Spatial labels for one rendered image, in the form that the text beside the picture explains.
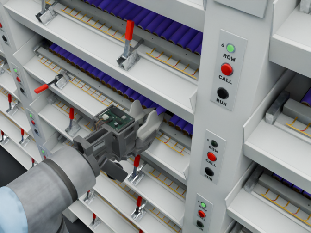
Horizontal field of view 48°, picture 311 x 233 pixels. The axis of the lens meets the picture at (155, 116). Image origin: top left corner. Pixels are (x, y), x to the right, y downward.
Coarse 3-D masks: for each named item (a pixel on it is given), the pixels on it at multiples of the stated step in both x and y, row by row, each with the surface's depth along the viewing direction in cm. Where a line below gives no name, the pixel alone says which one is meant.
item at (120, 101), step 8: (40, 48) 100; (48, 56) 97; (56, 56) 96; (56, 64) 96; (64, 64) 94; (56, 72) 95; (72, 72) 92; (80, 72) 91; (72, 80) 92; (80, 80) 91; (88, 80) 89; (88, 88) 89; (96, 88) 87; (104, 88) 86; (112, 96) 85; (120, 96) 84; (120, 104) 83; (128, 104) 82; (160, 128) 77; (168, 128) 76; (160, 136) 77; (168, 136) 77; (176, 136) 75; (184, 136) 74; (176, 144) 75; (184, 144) 74
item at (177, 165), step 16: (32, 48) 100; (48, 48) 102; (32, 64) 100; (48, 64) 99; (48, 80) 96; (64, 96) 92; (80, 96) 90; (96, 96) 89; (96, 112) 86; (160, 144) 78; (160, 160) 76; (176, 160) 75; (176, 176) 75
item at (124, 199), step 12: (48, 144) 124; (60, 144) 127; (72, 144) 126; (96, 180) 116; (108, 180) 115; (108, 192) 113; (120, 192) 112; (132, 192) 111; (120, 204) 110; (132, 204) 109; (144, 204) 106; (132, 216) 106; (144, 216) 106; (156, 216) 106; (144, 228) 104; (156, 228) 104; (168, 228) 102; (180, 228) 101
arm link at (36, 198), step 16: (48, 160) 58; (32, 176) 55; (48, 176) 56; (64, 176) 56; (0, 192) 54; (16, 192) 53; (32, 192) 54; (48, 192) 55; (64, 192) 56; (0, 208) 51; (16, 208) 52; (32, 208) 53; (48, 208) 55; (64, 208) 58; (0, 224) 51; (16, 224) 51; (32, 224) 53; (48, 224) 56
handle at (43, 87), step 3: (57, 78) 91; (51, 81) 91; (54, 81) 91; (57, 81) 92; (45, 84) 90; (48, 84) 91; (51, 84) 91; (39, 87) 89; (42, 87) 89; (45, 87) 90; (48, 87) 90; (36, 90) 88; (39, 90) 88; (42, 90) 89
